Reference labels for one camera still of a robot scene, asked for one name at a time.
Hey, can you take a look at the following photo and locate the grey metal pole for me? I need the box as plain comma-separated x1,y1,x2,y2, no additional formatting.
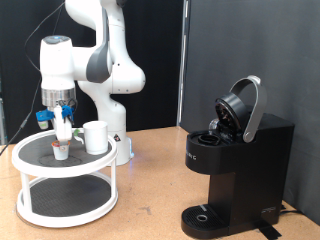
176,0,190,128

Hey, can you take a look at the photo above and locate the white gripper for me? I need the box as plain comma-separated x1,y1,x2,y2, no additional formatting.
53,104,74,150

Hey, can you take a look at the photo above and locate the black power cable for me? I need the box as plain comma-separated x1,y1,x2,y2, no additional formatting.
279,203,304,216

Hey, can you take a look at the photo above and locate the black Keurig coffee machine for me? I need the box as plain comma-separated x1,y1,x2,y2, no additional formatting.
180,74,296,240

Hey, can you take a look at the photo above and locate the grey backdrop panel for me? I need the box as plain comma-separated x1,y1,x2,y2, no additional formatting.
181,0,320,226

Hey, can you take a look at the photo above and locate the orange-rimmed coffee pod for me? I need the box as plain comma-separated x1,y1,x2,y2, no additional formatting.
51,140,71,161

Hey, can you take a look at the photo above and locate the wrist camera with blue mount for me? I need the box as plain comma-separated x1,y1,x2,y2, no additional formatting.
35,109,55,131

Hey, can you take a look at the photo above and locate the black backdrop curtain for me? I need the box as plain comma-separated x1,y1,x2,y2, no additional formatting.
0,0,185,145

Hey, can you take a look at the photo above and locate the white two-tier turntable stand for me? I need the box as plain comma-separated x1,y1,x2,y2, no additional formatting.
11,128,120,229

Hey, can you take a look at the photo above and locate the blue cable clip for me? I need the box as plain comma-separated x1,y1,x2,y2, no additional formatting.
61,105,76,123

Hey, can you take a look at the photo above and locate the white mug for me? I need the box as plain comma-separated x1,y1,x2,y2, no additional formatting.
73,120,110,156

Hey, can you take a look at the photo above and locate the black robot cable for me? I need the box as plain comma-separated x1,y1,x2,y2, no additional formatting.
0,0,68,157

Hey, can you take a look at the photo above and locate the grey frame post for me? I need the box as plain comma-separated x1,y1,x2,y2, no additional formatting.
0,76,7,145

